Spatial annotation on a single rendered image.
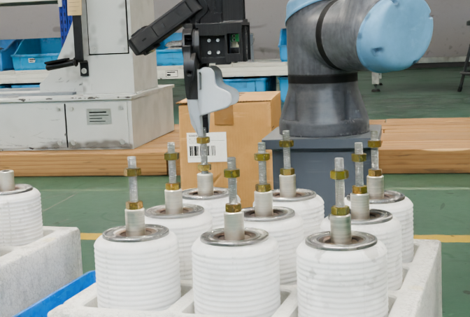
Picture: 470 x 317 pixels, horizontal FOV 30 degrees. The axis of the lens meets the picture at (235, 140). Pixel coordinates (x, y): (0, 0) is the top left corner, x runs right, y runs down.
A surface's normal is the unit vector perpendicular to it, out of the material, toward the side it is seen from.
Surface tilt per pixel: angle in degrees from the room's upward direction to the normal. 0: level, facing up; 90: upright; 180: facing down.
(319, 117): 72
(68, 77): 90
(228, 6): 90
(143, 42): 90
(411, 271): 0
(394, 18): 97
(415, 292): 0
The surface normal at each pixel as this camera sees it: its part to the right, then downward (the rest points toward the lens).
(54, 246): 0.95, 0.00
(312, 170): -0.19, 0.13
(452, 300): -0.04, -0.99
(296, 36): -0.85, 0.10
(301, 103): -0.63, -0.18
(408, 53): 0.50, 0.21
